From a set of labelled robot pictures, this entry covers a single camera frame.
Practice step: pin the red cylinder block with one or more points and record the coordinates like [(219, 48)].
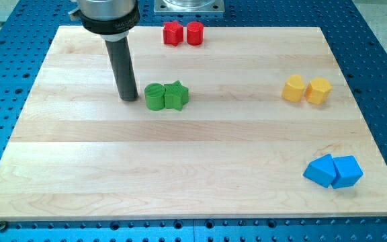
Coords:
[(195, 33)]

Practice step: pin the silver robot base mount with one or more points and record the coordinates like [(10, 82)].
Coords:
[(189, 6)]

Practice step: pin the left board clamp screw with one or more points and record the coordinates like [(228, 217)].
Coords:
[(3, 226)]

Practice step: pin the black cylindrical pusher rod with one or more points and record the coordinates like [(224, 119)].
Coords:
[(119, 54)]

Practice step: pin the red star block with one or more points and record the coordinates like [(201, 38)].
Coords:
[(172, 33)]

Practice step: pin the green star block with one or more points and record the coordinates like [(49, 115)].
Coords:
[(176, 95)]

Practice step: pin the green cylinder block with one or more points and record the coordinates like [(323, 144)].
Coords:
[(155, 96)]

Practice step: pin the light wooden board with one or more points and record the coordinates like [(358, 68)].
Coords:
[(237, 149)]

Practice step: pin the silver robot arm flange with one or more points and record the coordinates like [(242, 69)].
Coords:
[(111, 19)]

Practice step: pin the blue cube block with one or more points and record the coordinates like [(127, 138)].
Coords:
[(348, 172)]

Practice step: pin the yellow heart block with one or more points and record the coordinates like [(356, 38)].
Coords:
[(293, 89)]

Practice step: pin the yellow hexagon block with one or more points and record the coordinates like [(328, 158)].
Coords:
[(318, 91)]

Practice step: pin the blue triangle block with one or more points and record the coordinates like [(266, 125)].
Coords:
[(321, 171)]

